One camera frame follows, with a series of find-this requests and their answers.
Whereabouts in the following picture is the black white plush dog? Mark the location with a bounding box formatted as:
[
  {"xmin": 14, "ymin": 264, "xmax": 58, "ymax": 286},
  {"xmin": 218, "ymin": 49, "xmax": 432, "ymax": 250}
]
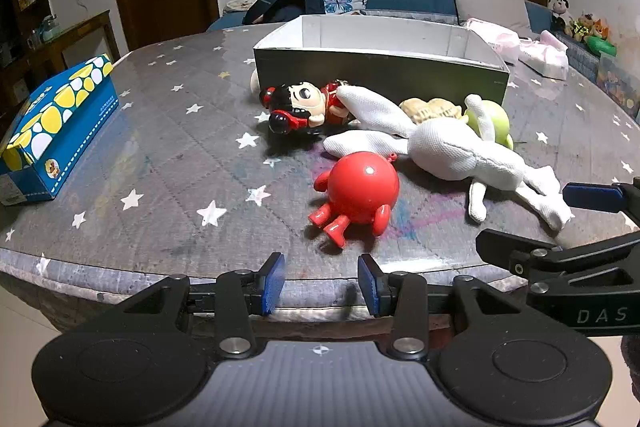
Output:
[{"xmin": 547, "ymin": 0, "xmax": 576, "ymax": 35}]

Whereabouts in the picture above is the colourful printed box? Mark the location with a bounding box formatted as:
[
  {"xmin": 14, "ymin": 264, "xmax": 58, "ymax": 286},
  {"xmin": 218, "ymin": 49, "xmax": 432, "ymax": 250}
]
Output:
[{"xmin": 597, "ymin": 52, "xmax": 640, "ymax": 110}]

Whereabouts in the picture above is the red round plastic toy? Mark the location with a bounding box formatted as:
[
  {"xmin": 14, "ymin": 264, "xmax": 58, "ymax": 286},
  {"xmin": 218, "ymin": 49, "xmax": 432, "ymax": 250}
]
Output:
[{"xmin": 307, "ymin": 150, "xmax": 401, "ymax": 250}]

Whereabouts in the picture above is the doll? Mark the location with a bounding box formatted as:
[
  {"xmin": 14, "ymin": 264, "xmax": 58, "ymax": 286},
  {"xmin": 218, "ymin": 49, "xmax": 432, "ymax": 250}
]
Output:
[{"xmin": 258, "ymin": 79, "xmax": 361, "ymax": 138}]

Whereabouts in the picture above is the brown wooden desk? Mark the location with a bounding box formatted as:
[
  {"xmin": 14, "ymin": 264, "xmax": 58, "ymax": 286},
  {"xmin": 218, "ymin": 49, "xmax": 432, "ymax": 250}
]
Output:
[{"xmin": 0, "ymin": 9, "xmax": 121, "ymax": 108}]

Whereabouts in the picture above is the pile of small plush toys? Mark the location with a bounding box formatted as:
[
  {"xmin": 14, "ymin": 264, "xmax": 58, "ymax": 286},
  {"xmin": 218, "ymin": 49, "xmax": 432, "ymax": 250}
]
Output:
[{"xmin": 570, "ymin": 12, "xmax": 618, "ymax": 55}]

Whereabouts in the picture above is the grey pillow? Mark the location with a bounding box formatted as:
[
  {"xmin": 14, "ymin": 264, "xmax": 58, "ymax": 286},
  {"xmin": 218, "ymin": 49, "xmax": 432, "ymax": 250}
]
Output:
[{"xmin": 454, "ymin": 0, "xmax": 532, "ymax": 38}]

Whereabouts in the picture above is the dark backpack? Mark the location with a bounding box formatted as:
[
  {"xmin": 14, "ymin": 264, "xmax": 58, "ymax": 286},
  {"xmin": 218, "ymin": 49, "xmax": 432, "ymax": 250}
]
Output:
[{"xmin": 242, "ymin": 0, "xmax": 326, "ymax": 25}]

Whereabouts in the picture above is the pale green kettle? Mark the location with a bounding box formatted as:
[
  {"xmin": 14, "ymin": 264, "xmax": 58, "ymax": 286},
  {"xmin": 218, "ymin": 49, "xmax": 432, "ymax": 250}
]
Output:
[{"xmin": 40, "ymin": 14, "xmax": 61, "ymax": 42}]

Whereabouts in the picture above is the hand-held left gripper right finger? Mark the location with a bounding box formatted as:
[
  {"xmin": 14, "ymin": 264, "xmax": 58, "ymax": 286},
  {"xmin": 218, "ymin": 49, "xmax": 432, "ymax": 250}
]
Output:
[{"xmin": 357, "ymin": 253, "xmax": 525, "ymax": 360}]

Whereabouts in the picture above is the grey star-print table cover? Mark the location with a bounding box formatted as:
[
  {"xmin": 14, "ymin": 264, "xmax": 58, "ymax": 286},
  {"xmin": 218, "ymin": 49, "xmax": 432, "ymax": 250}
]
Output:
[{"xmin": 0, "ymin": 27, "xmax": 640, "ymax": 323}]

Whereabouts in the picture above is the blue yellow spotted tissue box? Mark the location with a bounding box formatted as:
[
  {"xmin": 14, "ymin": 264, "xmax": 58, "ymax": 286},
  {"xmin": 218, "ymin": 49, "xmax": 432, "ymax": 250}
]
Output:
[{"xmin": 0, "ymin": 53, "xmax": 121, "ymax": 206}]

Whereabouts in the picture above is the pink clothes pile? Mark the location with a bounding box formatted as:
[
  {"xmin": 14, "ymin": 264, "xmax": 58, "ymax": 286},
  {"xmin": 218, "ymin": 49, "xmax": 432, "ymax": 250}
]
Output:
[{"xmin": 465, "ymin": 18, "xmax": 571, "ymax": 80}]

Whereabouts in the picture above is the beige peanut toy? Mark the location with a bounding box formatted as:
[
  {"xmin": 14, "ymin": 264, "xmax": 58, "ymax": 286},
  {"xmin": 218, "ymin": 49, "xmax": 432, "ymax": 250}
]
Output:
[{"xmin": 399, "ymin": 97, "xmax": 468, "ymax": 125}]

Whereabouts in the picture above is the green plastic toy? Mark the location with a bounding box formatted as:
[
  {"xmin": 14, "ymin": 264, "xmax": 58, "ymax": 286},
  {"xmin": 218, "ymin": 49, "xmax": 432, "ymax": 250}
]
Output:
[{"xmin": 462, "ymin": 99, "xmax": 514, "ymax": 150}]

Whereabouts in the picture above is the grey cardboard box white inside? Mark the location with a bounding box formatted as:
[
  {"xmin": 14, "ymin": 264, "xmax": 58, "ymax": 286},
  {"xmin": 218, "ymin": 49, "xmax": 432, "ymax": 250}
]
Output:
[{"xmin": 252, "ymin": 14, "xmax": 511, "ymax": 105}]

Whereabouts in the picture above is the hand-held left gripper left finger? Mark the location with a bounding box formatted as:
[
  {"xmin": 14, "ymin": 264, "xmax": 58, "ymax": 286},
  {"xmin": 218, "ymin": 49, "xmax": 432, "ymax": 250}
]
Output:
[{"xmin": 117, "ymin": 252, "xmax": 286, "ymax": 360}]

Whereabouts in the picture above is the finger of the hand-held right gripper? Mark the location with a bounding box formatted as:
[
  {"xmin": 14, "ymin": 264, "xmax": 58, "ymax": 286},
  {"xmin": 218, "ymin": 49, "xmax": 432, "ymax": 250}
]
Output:
[
  {"xmin": 562, "ymin": 177, "xmax": 640, "ymax": 228},
  {"xmin": 475, "ymin": 228, "xmax": 640, "ymax": 280}
]

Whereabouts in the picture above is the white plush rabbit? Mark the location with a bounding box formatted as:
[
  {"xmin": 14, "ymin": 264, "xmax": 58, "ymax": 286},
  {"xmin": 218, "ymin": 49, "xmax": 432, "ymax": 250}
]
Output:
[{"xmin": 322, "ymin": 84, "xmax": 573, "ymax": 232}]

